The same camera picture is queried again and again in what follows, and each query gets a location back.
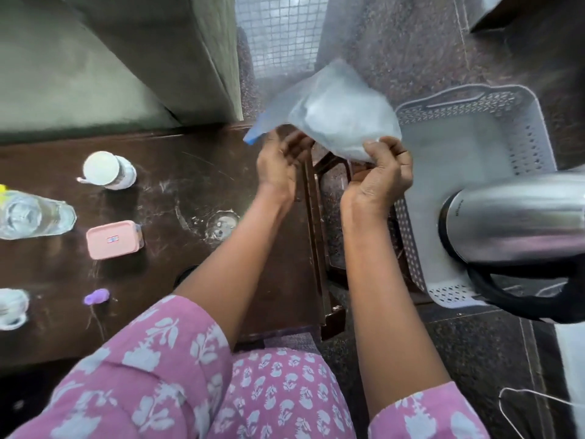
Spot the person's left hand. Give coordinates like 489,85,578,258
255,130,317,202

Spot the person's right hand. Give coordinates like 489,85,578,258
340,135,414,212

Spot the translucent white plastic bag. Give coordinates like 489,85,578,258
242,59,403,163

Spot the person's right forearm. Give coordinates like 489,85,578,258
340,195,455,419

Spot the person's left forearm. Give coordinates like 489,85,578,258
173,187,298,336

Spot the white perforated plastic basket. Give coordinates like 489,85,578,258
388,84,559,310

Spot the dark brown wooden stool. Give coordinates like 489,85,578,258
302,150,441,342

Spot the stainless steel electric kettle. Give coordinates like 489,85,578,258
436,166,585,325

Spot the green cabinet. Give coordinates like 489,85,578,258
0,0,244,144

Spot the pink lidded plastic box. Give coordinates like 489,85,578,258
86,219,145,261

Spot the small purple clip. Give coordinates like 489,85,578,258
83,289,112,307

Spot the clear plastic water bottle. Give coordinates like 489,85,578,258
0,184,77,241

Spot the pink floral tunic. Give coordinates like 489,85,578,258
0,294,491,439

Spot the white cup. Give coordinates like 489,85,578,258
0,288,31,332

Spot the white wire hanger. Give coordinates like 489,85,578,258
498,387,585,439

